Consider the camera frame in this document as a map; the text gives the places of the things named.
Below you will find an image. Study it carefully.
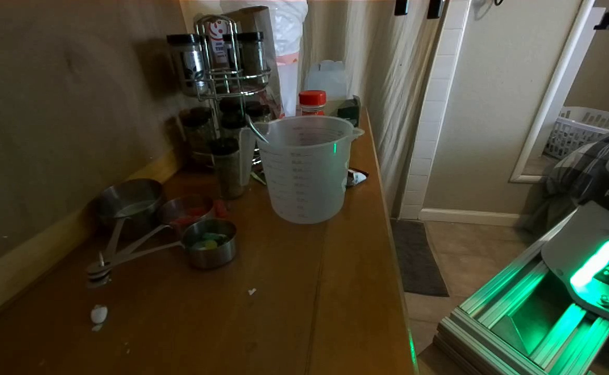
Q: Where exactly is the spice jar with green herbs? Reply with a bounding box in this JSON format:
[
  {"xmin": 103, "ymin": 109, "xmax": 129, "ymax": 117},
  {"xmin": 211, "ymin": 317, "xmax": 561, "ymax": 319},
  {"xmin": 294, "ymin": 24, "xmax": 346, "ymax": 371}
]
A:
[{"xmin": 237, "ymin": 32, "xmax": 270, "ymax": 87}]

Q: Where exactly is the brown packet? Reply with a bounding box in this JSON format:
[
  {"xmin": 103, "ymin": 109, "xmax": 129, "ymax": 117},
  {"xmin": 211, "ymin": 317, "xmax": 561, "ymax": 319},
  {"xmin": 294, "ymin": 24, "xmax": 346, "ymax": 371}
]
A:
[{"xmin": 346, "ymin": 168, "xmax": 369, "ymax": 188}]

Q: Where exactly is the dark spice jar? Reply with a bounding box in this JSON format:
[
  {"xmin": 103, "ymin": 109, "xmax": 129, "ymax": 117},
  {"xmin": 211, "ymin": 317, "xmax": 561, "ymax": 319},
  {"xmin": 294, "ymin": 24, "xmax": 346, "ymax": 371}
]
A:
[
  {"xmin": 219, "ymin": 99, "xmax": 248, "ymax": 142},
  {"xmin": 245, "ymin": 101, "xmax": 273, "ymax": 124},
  {"xmin": 179, "ymin": 107, "xmax": 216, "ymax": 157}
]

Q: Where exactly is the spice jar with red label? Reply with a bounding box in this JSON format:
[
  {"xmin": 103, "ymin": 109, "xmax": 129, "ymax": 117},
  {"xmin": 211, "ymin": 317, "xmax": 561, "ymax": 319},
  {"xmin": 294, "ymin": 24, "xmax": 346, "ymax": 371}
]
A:
[{"xmin": 208, "ymin": 20, "xmax": 233, "ymax": 71}]

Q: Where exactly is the spice jar with white label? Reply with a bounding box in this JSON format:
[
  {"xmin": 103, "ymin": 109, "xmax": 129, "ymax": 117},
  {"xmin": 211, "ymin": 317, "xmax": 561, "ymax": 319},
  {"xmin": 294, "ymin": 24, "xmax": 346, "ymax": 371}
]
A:
[{"xmin": 167, "ymin": 34, "xmax": 209, "ymax": 97}]

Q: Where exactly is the black lid spice jar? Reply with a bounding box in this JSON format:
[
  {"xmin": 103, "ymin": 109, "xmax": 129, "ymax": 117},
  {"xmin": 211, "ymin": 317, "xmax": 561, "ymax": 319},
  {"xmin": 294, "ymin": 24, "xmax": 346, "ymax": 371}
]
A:
[{"xmin": 210, "ymin": 137, "xmax": 248, "ymax": 200}]

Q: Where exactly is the white curtain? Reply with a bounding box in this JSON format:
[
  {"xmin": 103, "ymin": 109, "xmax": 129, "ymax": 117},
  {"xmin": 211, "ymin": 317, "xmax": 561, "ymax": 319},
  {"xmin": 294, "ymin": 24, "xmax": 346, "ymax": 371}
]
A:
[{"xmin": 302, "ymin": 0, "xmax": 443, "ymax": 211}]

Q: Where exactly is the translucent plastic jug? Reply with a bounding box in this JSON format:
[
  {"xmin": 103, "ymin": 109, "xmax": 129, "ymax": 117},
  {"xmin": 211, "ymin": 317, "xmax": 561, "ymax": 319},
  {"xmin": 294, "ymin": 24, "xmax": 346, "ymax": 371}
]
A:
[{"xmin": 304, "ymin": 60, "xmax": 350, "ymax": 103}]

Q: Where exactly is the dark green box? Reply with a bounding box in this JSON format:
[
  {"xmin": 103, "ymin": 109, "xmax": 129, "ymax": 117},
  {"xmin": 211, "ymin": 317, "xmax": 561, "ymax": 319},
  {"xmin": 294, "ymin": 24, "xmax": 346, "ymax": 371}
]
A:
[{"xmin": 335, "ymin": 95, "xmax": 362, "ymax": 128}]

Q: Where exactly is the white plastic bag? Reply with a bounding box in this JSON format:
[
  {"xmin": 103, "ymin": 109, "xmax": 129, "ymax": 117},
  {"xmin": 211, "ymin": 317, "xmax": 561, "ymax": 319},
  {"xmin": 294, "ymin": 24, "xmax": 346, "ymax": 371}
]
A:
[{"xmin": 220, "ymin": 0, "xmax": 309, "ymax": 118}]

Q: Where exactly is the red lid bottle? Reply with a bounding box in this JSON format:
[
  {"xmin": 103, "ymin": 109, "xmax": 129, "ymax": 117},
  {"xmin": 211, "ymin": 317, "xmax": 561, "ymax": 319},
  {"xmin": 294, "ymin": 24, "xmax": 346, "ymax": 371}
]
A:
[{"xmin": 297, "ymin": 90, "xmax": 328, "ymax": 117}]

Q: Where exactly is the brown paper bag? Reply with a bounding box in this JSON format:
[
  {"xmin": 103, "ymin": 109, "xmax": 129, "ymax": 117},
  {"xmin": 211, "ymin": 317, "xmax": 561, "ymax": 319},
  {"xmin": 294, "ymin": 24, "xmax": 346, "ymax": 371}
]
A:
[{"xmin": 223, "ymin": 6, "xmax": 285, "ymax": 118}]

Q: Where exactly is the white framed mirror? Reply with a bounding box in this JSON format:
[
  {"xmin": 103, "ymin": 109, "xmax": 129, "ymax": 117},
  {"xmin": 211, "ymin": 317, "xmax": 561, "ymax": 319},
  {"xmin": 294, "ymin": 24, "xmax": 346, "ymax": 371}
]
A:
[{"xmin": 508, "ymin": 0, "xmax": 608, "ymax": 184}]

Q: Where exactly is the white laundry basket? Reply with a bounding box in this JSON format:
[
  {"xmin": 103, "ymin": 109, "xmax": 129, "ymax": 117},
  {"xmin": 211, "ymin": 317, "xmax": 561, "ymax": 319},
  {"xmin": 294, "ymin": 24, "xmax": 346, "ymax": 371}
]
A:
[{"xmin": 542, "ymin": 106, "xmax": 609, "ymax": 160}]

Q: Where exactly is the clear plastic measuring jug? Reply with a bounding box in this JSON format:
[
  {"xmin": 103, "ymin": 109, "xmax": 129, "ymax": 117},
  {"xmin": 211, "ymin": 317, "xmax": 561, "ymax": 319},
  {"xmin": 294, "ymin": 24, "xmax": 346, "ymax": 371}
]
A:
[{"xmin": 239, "ymin": 115, "xmax": 365, "ymax": 225}]

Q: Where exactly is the plaid cloth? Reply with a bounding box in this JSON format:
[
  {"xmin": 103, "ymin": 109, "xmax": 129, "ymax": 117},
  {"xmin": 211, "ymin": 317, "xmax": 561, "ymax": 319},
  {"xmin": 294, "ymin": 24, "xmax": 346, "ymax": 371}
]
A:
[{"xmin": 522, "ymin": 130, "xmax": 609, "ymax": 236}]

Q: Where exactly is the dark door mat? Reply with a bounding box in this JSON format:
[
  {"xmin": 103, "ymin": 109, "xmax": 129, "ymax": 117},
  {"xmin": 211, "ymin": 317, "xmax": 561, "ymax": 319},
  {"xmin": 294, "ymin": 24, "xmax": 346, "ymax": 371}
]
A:
[{"xmin": 390, "ymin": 218, "xmax": 450, "ymax": 298}]

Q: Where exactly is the medium metal measuring cup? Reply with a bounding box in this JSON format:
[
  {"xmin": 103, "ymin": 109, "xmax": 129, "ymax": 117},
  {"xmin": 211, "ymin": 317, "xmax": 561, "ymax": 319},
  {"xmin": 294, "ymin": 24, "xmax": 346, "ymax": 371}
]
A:
[{"xmin": 88, "ymin": 195, "xmax": 217, "ymax": 276}]

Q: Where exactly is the heap of green yellow candies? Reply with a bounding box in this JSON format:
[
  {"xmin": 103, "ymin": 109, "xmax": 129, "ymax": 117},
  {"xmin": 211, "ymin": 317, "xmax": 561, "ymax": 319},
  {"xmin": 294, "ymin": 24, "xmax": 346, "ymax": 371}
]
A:
[{"xmin": 192, "ymin": 232, "xmax": 229, "ymax": 251}]

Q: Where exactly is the small metal measuring cup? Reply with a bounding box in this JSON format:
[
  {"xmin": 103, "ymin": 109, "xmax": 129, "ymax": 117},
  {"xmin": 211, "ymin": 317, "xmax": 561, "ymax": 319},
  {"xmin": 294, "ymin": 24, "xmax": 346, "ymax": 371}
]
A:
[{"xmin": 86, "ymin": 218, "xmax": 238, "ymax": 279}]

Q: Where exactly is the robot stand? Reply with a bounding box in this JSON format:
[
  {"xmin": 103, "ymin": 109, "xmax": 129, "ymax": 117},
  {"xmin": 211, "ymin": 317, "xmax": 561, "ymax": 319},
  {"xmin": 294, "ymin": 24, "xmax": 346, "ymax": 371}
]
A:
[{"xmin": 433, "ymin": 208, "xmax": 609, "ymax": 375}]

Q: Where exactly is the large metal measuring cup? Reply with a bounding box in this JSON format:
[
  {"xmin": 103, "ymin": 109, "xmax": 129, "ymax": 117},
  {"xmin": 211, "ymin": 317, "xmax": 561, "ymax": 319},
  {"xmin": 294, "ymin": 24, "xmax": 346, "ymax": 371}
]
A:
[{"xmin": 94, "ymin": 178, "xmax": 166, "ymax": 271}]

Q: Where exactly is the circular wire spice rack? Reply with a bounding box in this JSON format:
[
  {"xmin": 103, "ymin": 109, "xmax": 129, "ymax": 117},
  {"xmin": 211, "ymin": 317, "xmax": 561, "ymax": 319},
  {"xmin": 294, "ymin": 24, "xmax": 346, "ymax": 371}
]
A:
[{"xmin": 166, "ymin": 15, "xmax": 284, "ymax": 168}]

